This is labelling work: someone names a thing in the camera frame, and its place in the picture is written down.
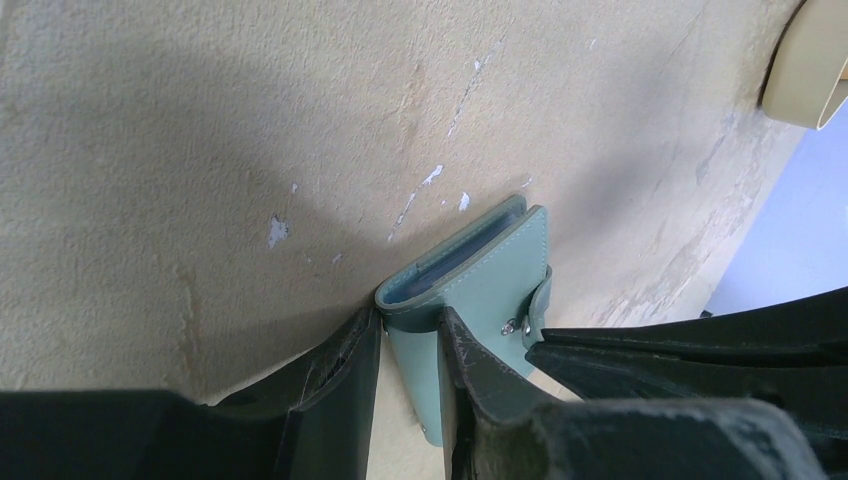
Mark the beige oval card tray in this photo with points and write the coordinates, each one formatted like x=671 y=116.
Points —
x=807 y=81

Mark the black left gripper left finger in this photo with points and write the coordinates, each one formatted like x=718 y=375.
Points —
x=310 y=419

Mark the green leather card holder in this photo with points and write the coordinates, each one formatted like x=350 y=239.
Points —
x=495 y=274

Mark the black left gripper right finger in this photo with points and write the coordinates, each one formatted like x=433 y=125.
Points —
x=498 y=425

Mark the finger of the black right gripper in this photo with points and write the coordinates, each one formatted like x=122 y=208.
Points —
x=810 y=331
x=810 y=387

